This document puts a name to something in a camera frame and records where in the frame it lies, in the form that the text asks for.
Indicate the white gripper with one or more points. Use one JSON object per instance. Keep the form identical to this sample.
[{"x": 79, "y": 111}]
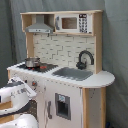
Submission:
[{"x": 15, "y": 86}]

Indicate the wooden toy kitchen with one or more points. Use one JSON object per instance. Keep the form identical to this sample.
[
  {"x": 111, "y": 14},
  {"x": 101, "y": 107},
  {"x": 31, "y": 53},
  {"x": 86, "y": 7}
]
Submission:
[{"x": 73, "y": 50}]

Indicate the red right stove knob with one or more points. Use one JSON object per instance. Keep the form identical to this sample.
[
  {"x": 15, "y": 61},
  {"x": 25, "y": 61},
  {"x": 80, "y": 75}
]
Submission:
[{"x": 34, "y": 83}]

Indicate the toy oven door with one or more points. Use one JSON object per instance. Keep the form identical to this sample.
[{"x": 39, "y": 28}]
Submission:
[{"x": 33, "y": 108}]

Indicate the silver toy pot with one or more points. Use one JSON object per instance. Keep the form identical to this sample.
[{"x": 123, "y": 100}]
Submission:
[{"x": 32, "y": 62}]

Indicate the black toy stovetop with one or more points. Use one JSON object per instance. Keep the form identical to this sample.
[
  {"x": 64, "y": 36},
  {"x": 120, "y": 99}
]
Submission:
[{"x": 43, "y": 67}]

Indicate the toy fridge door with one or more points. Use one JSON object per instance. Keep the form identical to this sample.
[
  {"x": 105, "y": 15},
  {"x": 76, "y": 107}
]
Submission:
[{"x": 63, "y": 106}]

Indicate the grey toy sink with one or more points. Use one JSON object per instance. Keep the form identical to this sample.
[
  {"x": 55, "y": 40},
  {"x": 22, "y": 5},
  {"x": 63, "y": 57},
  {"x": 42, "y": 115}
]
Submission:
[{"x": 73, "y": 74}]

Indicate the grey range hood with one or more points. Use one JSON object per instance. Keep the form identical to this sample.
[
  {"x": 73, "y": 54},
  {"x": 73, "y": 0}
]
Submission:
[{"x": 39, "y": 26}]

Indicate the white toy microwave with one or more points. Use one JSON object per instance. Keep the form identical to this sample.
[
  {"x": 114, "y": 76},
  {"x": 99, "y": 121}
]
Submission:
[{"x": 73, "y": 23}]

